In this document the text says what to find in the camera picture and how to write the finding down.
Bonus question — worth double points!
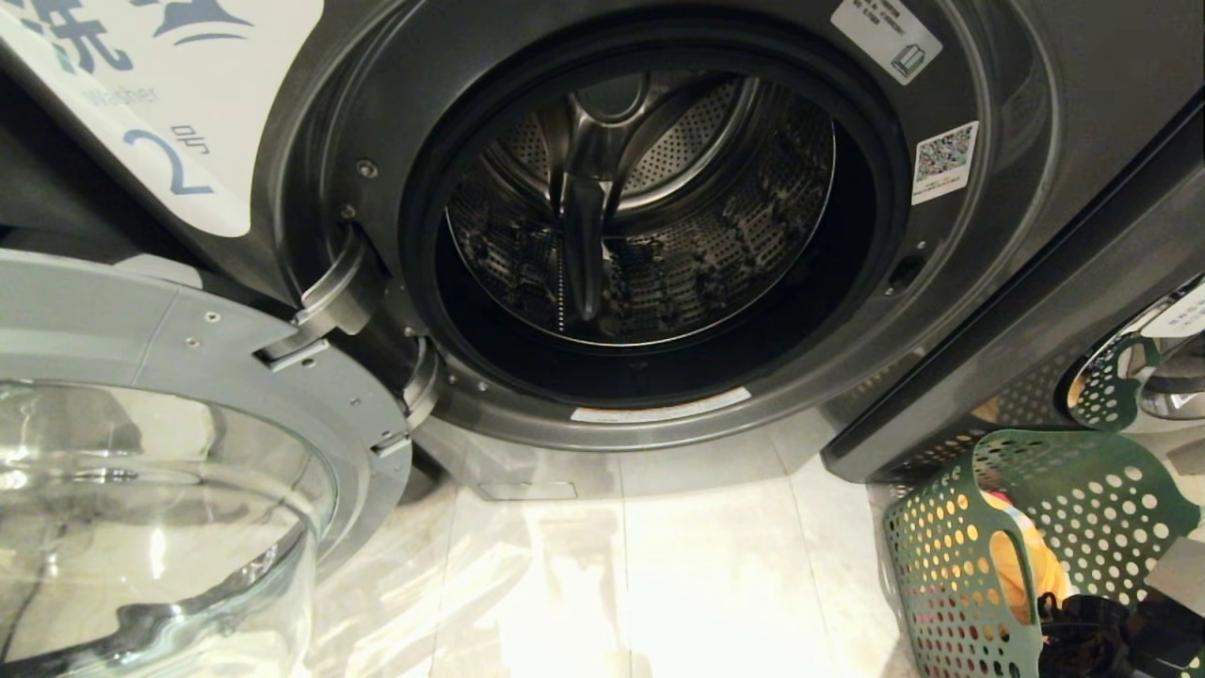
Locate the white curved warning label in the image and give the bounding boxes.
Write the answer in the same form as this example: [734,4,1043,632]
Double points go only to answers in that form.
[570,386,753,425]

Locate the white printed sign sticker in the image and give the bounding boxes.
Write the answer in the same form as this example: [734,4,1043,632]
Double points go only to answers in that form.
[0,0,326,239]

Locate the yellow garment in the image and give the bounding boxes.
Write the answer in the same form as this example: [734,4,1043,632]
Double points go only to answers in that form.
[977,490,1075,627]

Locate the white instruction label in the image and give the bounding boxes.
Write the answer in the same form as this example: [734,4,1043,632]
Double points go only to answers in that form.
[830,0,944,87]

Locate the grey glass washer door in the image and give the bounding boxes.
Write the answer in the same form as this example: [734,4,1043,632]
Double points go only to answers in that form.
[0,247,415,678]

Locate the steel washer drum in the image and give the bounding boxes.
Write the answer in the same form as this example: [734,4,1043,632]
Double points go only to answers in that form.
[444,73,837,347]

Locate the grey door hinge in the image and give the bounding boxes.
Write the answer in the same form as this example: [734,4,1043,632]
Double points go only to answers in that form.
[254,224,379,370]
[372,337,445,459]

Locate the black rubber door gasket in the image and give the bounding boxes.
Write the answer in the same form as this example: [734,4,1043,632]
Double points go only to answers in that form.
[399,36,911,408]

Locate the white code label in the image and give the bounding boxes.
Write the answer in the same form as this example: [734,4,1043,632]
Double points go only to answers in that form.
[910,121,980,206]

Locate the green perforated laundry basket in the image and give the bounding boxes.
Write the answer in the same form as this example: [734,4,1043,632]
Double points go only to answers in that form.
[882,428,1205,678]

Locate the dark grey neighbouring washing machine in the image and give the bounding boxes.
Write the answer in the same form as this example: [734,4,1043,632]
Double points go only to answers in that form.
[821,111,1205,487]

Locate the chrome round washer door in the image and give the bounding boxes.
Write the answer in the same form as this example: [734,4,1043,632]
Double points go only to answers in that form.
[1064,279,1205,427]

